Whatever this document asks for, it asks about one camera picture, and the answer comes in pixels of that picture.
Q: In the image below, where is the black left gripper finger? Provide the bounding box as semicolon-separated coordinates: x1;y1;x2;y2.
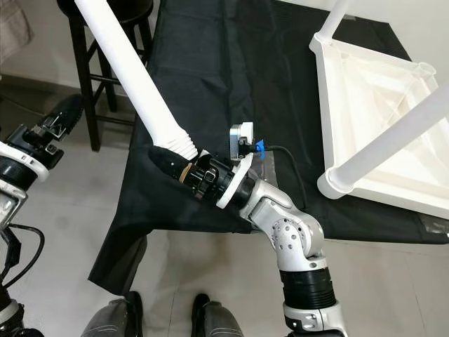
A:
51;94;86;139

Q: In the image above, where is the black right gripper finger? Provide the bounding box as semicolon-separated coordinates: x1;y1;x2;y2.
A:
149;145;194;183

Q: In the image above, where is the white plastic table leg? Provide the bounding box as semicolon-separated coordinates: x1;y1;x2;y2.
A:
319;0;351;39
74;0;197;161
317;91;449;199

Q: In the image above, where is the black wooden stool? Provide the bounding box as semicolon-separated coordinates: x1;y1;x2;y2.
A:
56;0;155;152

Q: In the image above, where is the beige woven cloth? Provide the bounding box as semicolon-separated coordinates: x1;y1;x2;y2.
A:
0;0;34;64

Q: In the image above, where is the grey robot right leg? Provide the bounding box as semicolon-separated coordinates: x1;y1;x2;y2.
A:
191;293;246;337

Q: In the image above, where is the grey robot leg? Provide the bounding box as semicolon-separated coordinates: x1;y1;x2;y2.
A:
191;293;246;337
81;291;145;337

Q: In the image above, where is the grey robot left leg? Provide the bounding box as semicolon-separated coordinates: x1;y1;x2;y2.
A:
81;291;145;337

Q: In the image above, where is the white plastic table top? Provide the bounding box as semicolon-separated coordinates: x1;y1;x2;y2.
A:
310;32;449;218

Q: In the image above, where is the clear tape patch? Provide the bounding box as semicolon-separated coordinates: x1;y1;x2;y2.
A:
421;214;449;236

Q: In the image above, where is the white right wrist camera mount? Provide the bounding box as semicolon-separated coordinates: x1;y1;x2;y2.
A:
214;121;255;210

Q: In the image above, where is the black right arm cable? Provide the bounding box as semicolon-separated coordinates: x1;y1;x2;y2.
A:
263;145;309;211

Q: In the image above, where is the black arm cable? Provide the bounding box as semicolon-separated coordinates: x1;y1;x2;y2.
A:
4;225;45;289
263;145;309;211

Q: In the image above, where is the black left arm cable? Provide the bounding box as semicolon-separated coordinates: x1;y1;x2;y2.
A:
4;225;45;289

